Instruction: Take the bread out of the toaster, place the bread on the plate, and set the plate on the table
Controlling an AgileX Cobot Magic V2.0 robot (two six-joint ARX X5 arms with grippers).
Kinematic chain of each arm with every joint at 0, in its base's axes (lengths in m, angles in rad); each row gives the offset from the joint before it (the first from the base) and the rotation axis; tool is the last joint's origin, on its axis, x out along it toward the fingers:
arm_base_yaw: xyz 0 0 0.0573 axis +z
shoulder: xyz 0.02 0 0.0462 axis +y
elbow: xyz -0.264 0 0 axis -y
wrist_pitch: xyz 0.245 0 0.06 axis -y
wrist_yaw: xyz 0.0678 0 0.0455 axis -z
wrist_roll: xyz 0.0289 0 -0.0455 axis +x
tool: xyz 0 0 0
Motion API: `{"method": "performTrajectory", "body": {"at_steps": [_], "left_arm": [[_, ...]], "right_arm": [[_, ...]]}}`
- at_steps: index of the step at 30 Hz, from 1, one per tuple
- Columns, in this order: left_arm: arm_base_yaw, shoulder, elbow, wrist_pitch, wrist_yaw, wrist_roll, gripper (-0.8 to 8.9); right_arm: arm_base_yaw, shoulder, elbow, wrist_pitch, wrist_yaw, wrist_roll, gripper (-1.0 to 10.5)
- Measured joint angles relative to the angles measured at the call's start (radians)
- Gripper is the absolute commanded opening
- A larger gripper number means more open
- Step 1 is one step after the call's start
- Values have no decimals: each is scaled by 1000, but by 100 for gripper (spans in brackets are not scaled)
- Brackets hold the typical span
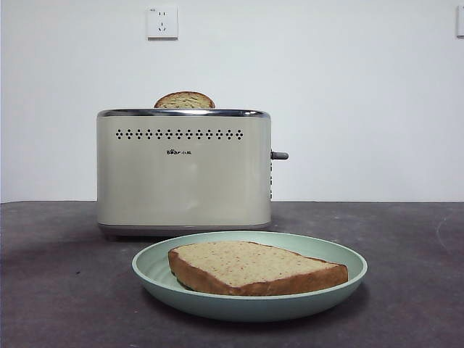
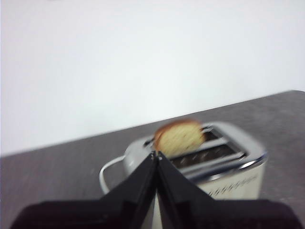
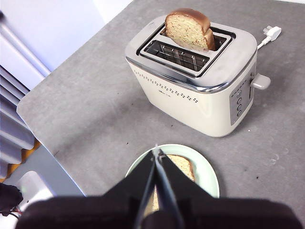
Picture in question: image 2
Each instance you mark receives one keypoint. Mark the cream and steel toaster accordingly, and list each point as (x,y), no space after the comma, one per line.
(238,152)

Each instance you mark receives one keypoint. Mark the toasted bread slice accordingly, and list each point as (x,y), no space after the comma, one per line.
(178,140)

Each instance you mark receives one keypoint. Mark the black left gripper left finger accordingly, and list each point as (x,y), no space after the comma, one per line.
(114,210)

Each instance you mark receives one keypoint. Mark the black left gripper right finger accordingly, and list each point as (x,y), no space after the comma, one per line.
(197,212)

